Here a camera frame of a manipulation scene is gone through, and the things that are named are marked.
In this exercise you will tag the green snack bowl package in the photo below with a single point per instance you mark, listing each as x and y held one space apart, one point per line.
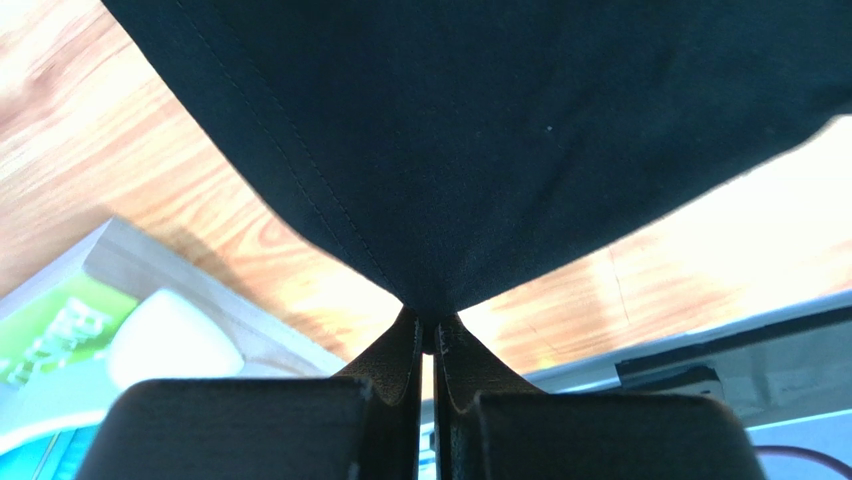
112 305

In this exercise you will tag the black floral t shirt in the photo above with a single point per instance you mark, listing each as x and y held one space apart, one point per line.
450 151

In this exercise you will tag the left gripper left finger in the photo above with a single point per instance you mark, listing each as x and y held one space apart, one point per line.
361 423

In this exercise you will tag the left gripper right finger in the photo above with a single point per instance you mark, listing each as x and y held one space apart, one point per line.
493 424

